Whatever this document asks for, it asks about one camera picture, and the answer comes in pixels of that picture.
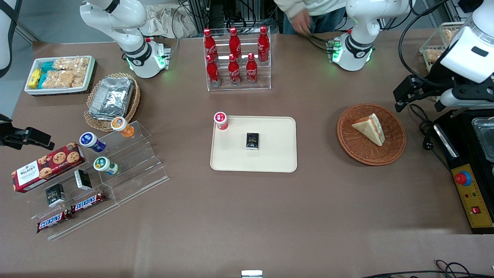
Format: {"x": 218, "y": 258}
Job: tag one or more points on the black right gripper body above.
{"x": 11, "y": 137}

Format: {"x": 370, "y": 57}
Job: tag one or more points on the triangle sandwich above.
{"x": 369, "y": 128}

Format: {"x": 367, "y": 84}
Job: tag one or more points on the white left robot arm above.
{"x": 362, "y": 23}

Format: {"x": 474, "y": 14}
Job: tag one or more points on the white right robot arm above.
{"x": 131, "y": 23}

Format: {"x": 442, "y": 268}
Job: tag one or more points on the clear basket with snacks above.
{"x": 436, "y": 50}

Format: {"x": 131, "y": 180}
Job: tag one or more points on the brown round wicker basket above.
{"x": 357, "y": 148}

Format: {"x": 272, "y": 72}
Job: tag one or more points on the tan oval wicker basket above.
{"x": 133, "y": 104}

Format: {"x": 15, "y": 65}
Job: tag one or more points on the cream plastic tray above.
{"x": 270, "y": 158}

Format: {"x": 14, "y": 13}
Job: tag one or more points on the person's bare hand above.
{"x": 301, "y": 22}

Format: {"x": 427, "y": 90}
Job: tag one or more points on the red Walkers cookie box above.
{"x": 46, "y": 166}

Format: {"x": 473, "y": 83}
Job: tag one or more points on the white rectangular snack bin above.
{"x": 58, "y": 91}

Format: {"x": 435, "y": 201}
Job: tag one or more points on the blue lid yogurt cup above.
{"x": 92, "y": 141}

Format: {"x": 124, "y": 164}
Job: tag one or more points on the small black box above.
{"x": 55, "y": 195}
{"x": 252, "y": 140}
{"x": 83, "y": 179}

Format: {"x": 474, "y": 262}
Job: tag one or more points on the yellow snack packet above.
{"x": 34, "y": 78}

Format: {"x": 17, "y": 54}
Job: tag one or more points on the rice cracker pack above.
{"x": 61, "y": 79}
{"x": 71, "y": 64}

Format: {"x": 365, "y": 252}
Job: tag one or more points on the teal snack packet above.
{"x": 48, "y": 67}

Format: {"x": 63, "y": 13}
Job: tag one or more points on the green lid yogurt cup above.
{"x": 105, "y": 165}

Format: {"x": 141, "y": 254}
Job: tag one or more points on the Snickers chocolate bar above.
{"x": 54, "y": 221}
{"x": 88, "y": 201}

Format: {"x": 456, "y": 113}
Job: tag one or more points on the clear plastic container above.
{"x": 484, "y": 135}

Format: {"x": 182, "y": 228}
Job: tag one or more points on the stacked aluminium foil trays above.
{"x": 112, "y": 98}

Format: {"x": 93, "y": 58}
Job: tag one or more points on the orange lid yogurt cup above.
{"x": 122, "y": 126}

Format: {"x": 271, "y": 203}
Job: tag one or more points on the red emergency stop button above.
{"x": 462, "y": 178}

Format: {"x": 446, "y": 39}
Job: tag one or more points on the clear acrylic step display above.
{"x": 139, "y": 170}

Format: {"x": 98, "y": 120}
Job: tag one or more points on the person in white sweater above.
{"x": 324, "y": 9}

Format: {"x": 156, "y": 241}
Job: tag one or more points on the yellow control box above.
{"x": 472, "y": 200}

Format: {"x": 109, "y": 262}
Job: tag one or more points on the red cola bottle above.
{"x": 263, "y": 43}
{"x": 212, "y": 72}
{"x": 234, "y": 41}
{"x": 251, "y": 71}
{"x": 209, "y": 43}
{"x": 234, "y": 72}

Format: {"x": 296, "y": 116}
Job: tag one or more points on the clear acrylic bottle rack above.
{"x": 239, "y": 87}

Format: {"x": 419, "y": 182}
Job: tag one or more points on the crumpled beige paper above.
{"x": 166, "y": 21}

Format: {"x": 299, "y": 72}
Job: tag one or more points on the red lid yogurt cup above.
{"x": 221, "y": 120}

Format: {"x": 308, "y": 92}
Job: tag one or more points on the small white block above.
{"x": 251, "y": 274}

